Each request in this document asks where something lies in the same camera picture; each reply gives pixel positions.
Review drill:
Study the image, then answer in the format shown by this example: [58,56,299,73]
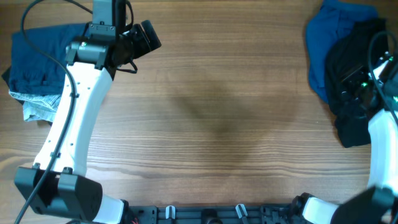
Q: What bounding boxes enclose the folded light blue jeans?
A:
[9,90,61,123]

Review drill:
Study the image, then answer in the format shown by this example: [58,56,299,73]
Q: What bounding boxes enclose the black t-shirt with logo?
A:
[325,18,386,148]

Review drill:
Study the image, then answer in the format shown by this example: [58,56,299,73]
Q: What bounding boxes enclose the crumpled blue shirt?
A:
[305,0,386,107]

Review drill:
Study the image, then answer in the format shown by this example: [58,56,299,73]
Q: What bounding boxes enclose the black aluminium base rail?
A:
[130,204,306,224]

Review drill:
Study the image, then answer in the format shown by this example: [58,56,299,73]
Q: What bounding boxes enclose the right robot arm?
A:
[285,46,397,223]

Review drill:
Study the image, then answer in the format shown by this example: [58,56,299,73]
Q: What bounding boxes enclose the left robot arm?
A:
[14,1,161,223]

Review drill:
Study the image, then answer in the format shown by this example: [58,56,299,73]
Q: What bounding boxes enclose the folded dark navy garment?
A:
[8,24,85,95]

